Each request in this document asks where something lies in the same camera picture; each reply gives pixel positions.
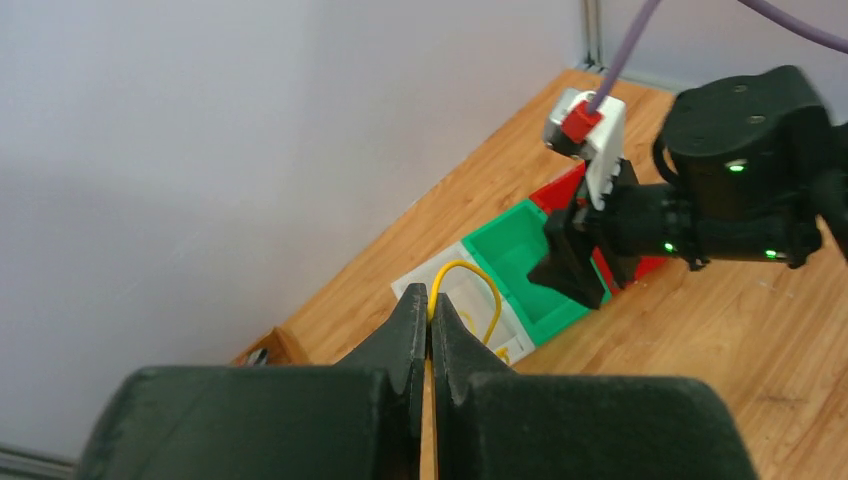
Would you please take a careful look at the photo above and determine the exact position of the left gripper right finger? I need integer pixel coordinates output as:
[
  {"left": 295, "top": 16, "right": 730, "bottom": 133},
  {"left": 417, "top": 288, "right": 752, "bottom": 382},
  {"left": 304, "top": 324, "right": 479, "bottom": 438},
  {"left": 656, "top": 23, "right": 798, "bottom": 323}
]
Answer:
[{"left": 430, "top": 295, "right": 757, "bottom": 479}]

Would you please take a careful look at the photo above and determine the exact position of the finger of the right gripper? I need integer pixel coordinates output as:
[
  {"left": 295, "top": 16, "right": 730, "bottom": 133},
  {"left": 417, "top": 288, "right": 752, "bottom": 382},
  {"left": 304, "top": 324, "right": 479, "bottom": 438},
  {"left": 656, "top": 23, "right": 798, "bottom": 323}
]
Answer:
[{"left": 527, "top": 208, "right": 607, "bottom": 310}]

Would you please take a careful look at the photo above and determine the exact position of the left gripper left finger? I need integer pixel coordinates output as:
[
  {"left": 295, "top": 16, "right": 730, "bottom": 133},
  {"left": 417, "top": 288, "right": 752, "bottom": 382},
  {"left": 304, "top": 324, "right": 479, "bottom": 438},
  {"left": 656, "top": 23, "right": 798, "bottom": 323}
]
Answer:
[{"left": 74, "top": 283, "right": 427, "bottom": 479}]

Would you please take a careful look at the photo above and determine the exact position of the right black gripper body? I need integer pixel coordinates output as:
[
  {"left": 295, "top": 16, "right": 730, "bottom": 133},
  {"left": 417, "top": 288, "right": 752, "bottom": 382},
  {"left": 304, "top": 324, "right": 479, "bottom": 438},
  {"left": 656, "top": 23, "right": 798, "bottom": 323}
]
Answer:
[{"left": 572, "top": 162, "right": 669, "bottom": 285}]

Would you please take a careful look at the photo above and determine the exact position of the yellow wire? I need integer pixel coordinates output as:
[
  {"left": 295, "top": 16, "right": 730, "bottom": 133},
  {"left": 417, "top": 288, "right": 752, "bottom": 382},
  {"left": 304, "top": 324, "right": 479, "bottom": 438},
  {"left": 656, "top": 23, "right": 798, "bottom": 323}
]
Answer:
[{"left": 418, "top": 259, "right": 511, "bottom": 480}]

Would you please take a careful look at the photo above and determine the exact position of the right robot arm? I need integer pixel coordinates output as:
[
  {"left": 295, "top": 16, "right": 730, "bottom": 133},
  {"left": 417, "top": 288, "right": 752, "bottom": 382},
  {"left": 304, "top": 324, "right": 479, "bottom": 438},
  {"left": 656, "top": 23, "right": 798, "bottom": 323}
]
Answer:
[{"left": 527, "top": 65, "right": 847, "bottom": 309}]

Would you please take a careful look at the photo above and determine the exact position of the green plastic bin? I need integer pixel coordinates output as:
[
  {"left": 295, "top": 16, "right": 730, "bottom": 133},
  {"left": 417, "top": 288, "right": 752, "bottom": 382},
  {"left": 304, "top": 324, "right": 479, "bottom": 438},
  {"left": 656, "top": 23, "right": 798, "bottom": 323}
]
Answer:
[{"left": 461, "top": 199, "right": 590, "bottom": 346}]

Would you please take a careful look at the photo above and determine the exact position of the red plastic bin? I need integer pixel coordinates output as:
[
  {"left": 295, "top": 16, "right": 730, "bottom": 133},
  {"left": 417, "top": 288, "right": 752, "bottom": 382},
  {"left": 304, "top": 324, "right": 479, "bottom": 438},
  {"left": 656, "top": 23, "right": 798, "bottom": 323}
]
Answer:
[{"left": 529, "top": 163, "right": 668, "bottom": 296}]

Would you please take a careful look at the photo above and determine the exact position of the wooden tray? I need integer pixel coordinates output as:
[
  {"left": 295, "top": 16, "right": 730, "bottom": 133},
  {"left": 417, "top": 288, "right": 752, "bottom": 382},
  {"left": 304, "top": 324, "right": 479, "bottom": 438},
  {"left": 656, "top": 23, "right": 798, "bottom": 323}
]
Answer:
[{"left": 231, "top": 326, "right": 311, "bottom": 367}]

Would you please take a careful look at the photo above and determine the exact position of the white plastic bin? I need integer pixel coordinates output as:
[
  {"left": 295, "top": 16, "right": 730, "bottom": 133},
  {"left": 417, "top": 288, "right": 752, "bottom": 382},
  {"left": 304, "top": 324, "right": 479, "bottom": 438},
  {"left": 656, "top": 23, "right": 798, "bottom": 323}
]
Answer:
[{"left": 391, "top": 242, "right": 536, "bottom": 365}]

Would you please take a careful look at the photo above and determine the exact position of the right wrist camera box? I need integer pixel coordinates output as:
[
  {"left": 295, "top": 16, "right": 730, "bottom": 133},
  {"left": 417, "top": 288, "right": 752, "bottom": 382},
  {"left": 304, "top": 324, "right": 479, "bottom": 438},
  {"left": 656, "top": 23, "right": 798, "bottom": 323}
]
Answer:
[{"left": 542, "top": 88, "right": 627, "bottom": 211}]

